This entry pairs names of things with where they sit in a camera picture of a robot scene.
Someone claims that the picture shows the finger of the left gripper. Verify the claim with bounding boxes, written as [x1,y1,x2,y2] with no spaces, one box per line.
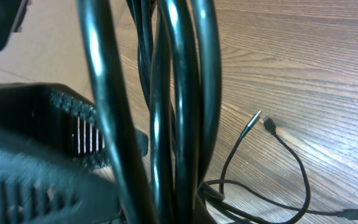
[0,128,122,223]
[0,82,150,170]

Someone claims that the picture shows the black USB cable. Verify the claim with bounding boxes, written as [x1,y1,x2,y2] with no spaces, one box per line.
[75,0,358,224]

